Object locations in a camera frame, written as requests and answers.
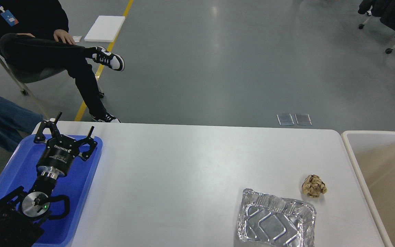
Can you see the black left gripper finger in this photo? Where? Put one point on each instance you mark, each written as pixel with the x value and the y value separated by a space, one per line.
pixel 89 140
pixel 52 126

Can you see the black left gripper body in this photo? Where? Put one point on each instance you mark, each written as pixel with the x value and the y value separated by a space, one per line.
pixel 58 155

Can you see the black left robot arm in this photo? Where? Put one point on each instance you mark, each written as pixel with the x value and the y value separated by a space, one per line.
pixel 44 186

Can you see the person in blue jeans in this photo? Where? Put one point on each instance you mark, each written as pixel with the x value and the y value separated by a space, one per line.
pixel 13 120

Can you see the blue plastic tray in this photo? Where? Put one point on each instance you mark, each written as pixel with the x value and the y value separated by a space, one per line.
pixel 21 171

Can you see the grey chair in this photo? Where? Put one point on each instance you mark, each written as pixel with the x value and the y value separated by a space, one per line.
pixel 29 75

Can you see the seated person in black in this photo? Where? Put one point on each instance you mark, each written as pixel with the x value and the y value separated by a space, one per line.
pixel 34 34

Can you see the aluminium foil tray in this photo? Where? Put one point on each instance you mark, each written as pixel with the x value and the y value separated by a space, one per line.
pixel 275 221

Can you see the left floor plate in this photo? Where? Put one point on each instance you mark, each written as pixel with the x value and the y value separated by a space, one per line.
pixel 285 119

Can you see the floor plate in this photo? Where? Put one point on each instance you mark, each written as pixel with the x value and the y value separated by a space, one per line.
pixel 285 119
pixel 303 119

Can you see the right floor plate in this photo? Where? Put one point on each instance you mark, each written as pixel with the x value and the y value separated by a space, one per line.
pixel 303 119

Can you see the crumpled brown paper ball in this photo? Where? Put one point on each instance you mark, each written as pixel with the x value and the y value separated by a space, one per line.
pixel 313 186

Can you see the beige plastic bin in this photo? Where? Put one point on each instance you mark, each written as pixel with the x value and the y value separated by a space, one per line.
pixel 372 154

